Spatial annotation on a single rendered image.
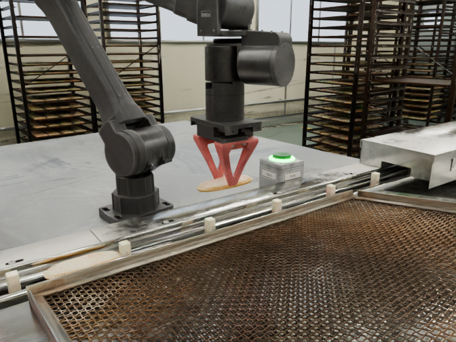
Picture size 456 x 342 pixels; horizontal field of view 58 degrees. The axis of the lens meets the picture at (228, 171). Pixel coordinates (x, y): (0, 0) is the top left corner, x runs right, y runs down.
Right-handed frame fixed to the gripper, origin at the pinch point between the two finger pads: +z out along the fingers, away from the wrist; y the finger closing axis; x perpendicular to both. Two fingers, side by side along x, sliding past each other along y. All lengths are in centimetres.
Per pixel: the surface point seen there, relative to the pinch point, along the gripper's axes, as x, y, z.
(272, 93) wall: -396, 442, 52
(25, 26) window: -54, 439, -39
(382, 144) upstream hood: -45.0, 3.4, 1.6
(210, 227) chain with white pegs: 3.2, -0.5, 7.5
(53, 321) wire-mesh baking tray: 29.8, -17.3, 2.9
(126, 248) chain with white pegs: 16.9, -0.6, 7.0
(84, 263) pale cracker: 22.7, -0.7, 7.3
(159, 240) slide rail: 11.0, 1.5, 8.3
